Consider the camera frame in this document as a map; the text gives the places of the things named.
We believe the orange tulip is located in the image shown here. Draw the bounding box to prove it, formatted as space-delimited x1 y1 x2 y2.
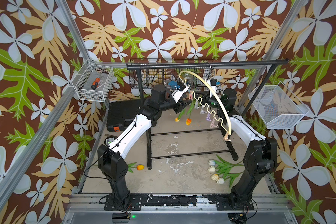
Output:
186 100 196 126

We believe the black plastic tool case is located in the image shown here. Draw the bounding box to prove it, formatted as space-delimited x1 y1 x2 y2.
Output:
106 97 157 133

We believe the black wire wall basket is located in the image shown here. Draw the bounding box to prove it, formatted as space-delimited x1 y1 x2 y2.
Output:
127 63 215 90

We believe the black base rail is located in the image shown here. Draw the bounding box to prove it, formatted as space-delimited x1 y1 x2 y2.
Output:
101 193 255 212

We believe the cream clip hanger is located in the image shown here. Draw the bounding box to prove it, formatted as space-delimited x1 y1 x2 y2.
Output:
178 70 232 142

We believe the white mesh basket right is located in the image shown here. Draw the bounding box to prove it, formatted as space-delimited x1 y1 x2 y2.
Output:
252 82 309 130

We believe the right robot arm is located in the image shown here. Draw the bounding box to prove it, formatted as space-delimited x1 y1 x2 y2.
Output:
212 89 277 211

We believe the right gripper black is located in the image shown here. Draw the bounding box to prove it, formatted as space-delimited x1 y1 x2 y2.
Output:
194 92 226 113

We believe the round black digital scale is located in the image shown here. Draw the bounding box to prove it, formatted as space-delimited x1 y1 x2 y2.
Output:
104 136 117 147

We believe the white wire basket left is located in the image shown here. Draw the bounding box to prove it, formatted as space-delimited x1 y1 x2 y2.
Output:
72 60 114 102

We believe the black metal clothes rack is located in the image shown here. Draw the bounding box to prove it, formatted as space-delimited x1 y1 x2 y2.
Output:
127 59 289 169

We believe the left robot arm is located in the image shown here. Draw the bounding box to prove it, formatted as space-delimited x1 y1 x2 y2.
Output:
98 83 190 210

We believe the red black screwdriver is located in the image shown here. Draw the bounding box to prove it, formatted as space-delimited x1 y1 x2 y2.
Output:
91 78 100 90

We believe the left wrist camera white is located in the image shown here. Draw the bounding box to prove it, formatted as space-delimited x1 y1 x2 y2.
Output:
172 82 189 103

